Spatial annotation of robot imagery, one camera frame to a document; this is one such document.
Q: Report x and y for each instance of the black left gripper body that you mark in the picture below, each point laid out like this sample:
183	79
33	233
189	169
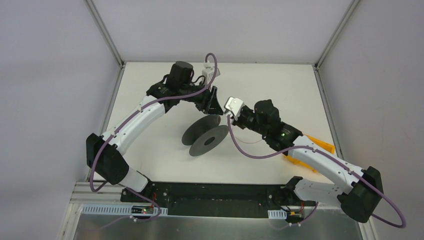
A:
209	100

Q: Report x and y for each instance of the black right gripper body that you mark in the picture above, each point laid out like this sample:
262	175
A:
244	116

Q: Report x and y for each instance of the dark grey perforated spool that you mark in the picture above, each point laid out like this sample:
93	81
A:
204	135

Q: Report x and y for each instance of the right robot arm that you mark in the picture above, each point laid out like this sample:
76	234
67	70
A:
357	191

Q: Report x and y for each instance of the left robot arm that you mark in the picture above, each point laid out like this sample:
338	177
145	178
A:
105	152

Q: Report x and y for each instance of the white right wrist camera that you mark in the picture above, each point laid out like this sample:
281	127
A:
233	107

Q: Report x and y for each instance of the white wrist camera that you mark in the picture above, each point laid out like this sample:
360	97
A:
233	107
208	72

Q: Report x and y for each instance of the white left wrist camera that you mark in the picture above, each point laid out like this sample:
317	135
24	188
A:
208	72

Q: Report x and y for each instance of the right white cable duct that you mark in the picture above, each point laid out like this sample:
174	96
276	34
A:
277	214

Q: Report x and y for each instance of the white cable duct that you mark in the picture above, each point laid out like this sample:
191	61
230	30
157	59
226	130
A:
119	210
277	214

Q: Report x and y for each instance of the left aluminium frame post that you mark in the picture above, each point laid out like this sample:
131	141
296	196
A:
97	18

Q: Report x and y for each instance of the aluminium frame post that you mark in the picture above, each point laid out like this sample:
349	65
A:
337	32
97	18

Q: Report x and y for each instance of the right aluminium frame post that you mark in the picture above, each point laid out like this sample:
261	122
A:
337	32

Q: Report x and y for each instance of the left white cable duct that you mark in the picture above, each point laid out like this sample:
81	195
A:
119	210

